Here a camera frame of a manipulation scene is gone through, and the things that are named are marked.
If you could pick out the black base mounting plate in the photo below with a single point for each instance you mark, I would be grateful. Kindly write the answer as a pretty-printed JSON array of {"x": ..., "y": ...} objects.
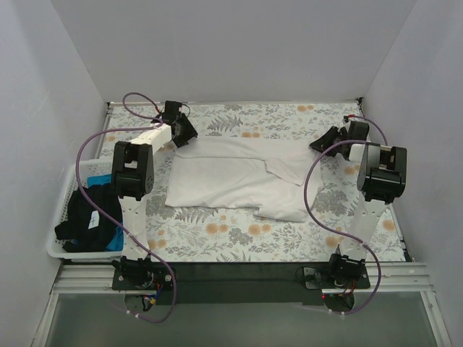
[{"x": 233, "y": 282}]

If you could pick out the aluminium front rail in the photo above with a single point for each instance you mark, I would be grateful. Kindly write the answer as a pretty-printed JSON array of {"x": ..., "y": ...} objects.
[{"x": 396, "y": 311}]

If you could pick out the black t shirt in basket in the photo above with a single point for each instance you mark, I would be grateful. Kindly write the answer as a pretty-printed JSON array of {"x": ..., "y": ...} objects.
[{"x": 90, "y": 230}]

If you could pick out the white t shirt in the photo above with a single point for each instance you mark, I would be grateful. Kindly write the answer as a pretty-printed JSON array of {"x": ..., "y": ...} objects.
[{"x": 276, "y": 177}]

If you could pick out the floral patterned table mat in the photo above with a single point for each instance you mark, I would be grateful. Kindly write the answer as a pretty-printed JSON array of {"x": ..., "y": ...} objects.
[{"x": 203, "y": 234}]

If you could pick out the blue t shirt in basket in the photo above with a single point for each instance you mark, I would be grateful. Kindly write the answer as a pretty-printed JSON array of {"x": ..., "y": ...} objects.
[{"x": 116, "y": 244}]

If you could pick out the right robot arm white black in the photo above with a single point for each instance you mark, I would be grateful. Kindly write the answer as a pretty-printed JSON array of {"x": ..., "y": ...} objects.
[{"x": 381, "y": 179}]

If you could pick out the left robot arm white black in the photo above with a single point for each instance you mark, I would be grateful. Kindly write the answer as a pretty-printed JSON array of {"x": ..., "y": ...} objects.
[{"x": 133, "y": 178}]

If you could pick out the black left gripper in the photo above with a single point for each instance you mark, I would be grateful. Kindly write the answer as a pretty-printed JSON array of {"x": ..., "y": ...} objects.
[{"x": 184, "y": 129}]

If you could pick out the white plastic laundry basket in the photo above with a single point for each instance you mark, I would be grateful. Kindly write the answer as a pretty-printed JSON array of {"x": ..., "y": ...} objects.
[{"x": 56, "y": 241}]

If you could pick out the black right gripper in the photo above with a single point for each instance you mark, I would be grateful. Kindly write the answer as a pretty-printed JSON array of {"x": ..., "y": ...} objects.
[{"x": 333, "y": 138}]

